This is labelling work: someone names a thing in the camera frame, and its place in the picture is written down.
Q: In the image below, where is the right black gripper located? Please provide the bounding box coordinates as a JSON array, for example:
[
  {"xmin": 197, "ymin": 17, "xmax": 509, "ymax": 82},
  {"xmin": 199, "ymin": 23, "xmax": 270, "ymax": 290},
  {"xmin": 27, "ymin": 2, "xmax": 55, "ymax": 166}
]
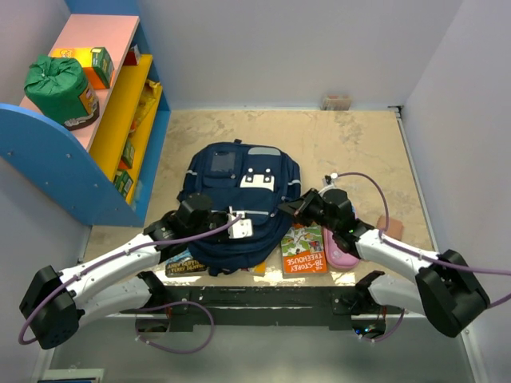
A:
[{"xmin": 277, "ymin": 189, "xmax": 338, "ymax": 234}]

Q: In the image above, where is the navy blue school backpack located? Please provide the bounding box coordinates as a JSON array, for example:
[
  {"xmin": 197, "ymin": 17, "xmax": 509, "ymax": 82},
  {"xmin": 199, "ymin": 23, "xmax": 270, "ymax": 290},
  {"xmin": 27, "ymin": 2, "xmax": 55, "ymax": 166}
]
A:
[{"xmin": 177, "ymin": 140, "xmax": 301, "ymax": 276}]

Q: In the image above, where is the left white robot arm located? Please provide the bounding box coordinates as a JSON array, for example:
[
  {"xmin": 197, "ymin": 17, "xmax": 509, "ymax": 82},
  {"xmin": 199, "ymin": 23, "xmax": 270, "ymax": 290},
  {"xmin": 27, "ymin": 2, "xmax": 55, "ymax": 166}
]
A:
[{"xmin": 18, "ymin": 194, "xmax": 240, "ymax": 349}]

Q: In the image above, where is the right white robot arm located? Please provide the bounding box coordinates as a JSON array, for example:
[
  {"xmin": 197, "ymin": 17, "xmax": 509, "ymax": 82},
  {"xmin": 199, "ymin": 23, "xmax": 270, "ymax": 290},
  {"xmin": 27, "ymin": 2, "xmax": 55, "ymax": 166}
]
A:
[{"xmin": 279, "ymin": 188, "xmax": 490, "ymax": 338}]

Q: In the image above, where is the yellow snack bag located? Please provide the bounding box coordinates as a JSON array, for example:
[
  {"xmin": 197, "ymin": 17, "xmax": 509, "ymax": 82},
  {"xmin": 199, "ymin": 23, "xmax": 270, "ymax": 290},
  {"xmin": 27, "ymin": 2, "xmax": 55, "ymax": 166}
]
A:
[{"xmin": 129, "ymin": 79, "xmax": 160, "ymax": 136}]

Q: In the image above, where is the orange 78-storey treehouse book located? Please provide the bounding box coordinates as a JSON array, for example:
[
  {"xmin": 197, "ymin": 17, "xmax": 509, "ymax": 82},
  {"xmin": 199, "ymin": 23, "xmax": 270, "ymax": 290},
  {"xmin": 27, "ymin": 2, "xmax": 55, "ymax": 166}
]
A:
[{"xmin": 281, "ymin": 224, "xmax": 327, "ymax": 278}]

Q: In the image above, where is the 169-storey treehouse book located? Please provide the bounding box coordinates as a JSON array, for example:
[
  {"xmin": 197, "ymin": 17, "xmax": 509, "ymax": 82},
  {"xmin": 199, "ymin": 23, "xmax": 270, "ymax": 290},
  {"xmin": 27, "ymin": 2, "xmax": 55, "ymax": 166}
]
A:
[{"xmin": 164, "ymin": 249, "xmax": 208, "ymax": 278}]

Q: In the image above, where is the pink pencil case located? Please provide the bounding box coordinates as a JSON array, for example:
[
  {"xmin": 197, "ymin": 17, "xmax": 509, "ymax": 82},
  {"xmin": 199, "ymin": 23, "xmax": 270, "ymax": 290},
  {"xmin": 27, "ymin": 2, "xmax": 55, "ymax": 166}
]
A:
[{"xmin": 323, "ymin": 227, "xmax": 359, "ymax": 270}]

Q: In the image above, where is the Roald Dahl Charlie book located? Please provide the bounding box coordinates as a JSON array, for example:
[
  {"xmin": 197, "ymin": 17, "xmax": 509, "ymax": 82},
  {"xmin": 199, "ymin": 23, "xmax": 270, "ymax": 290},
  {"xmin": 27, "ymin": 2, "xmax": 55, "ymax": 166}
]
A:
[{"xmin": 249, "ymin": 261, "xmax": 267, "ymax": 276}]

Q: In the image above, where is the brown leather wallet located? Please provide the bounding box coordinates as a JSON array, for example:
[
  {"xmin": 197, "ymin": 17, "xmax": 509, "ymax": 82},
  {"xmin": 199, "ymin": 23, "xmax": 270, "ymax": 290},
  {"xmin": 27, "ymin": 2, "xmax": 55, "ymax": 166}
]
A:
[{"xmin": 376, "ymin": 215, "xmax": 404, "ymax": 240}]

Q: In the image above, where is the green box on lower shelf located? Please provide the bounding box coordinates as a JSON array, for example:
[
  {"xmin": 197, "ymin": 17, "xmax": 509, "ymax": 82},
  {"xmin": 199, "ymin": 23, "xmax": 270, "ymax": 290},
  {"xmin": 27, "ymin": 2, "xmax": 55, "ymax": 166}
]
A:
[{"xmin": 118, "ymin": 139, "xmax": 136, "ymax": 170}]

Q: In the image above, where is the blue pink yellow shelf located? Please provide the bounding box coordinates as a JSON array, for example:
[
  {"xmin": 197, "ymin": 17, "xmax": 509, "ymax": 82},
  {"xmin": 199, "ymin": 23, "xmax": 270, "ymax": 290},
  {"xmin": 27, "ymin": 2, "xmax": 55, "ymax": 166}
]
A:
[{"xmin": 1, "ymin": 1, "xmax": 171, "ymax": 227}]

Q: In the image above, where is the small box on yellow shelf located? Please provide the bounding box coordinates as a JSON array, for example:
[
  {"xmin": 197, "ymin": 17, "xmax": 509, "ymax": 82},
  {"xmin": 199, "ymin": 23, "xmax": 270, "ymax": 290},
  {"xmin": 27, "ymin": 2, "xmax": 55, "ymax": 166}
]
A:
[{"xmin": 124, "ymin": 44, "xmax": 141, "ymax": 66}]

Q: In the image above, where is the yellow green carton box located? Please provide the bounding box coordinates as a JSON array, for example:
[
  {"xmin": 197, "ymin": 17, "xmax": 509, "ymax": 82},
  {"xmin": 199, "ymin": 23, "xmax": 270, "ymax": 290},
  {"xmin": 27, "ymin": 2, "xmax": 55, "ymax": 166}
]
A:
[{"xmin": 50, "ymin": 47, "xmax": 115, "ymax": 90}]

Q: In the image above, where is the green wrapped round package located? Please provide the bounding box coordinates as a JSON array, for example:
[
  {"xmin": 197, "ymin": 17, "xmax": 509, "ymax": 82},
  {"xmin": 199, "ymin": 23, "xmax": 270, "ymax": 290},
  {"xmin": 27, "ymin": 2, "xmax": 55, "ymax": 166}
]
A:
[{"xmin": 24, "ymin": 55, "xmax": 100, "ymax": 131}]

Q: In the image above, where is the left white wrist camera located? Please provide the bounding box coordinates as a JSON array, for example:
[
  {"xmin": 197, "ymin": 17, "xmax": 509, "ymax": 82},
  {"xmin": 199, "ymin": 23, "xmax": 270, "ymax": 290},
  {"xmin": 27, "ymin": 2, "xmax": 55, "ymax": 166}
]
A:
[{"xmin": 228, "ymin": 207, "xmax": 253, "ymax": 239}]

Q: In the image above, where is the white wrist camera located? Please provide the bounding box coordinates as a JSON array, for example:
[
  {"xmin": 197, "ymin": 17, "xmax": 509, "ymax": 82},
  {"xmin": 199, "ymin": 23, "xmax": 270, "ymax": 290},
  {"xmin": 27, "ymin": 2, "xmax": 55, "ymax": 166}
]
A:
[
  {"xmin": 319, "ymin": 172, "xmax": 339, "ymax": 195},
  {"xmin": 228, "ymin": 207, "xmax": 253, "ymax": 239}
]

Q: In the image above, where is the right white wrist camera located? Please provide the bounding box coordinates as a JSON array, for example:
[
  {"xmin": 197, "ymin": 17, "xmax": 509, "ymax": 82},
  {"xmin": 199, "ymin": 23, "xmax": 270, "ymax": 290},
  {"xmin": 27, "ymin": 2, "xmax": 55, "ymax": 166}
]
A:
[{"xmin": 319, "ymin": 172, "xmax": 339, "ymax": 195}]

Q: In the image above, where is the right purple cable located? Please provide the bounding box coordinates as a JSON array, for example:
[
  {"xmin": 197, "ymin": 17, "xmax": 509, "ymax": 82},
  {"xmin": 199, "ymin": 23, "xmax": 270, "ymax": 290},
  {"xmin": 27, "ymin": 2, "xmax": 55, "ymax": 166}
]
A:
[{"xmin": 329, "ymin": 172, "xmax": 511, "ymax": 344}]

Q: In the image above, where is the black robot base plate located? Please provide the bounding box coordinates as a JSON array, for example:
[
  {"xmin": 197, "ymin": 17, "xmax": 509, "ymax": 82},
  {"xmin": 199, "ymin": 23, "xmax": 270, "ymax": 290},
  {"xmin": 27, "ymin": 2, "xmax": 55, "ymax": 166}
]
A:
[{"xmin": 125, "ymin": 286, "xmax": 399, "ymax": 337}]

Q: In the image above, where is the small box at back wall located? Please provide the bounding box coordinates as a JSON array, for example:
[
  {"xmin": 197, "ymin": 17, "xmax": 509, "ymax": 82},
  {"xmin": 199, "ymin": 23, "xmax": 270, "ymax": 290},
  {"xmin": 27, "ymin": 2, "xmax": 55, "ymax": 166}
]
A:
[{"xmin": 320, "ymin": 95, "xmax": 351, "ymax": 111}]

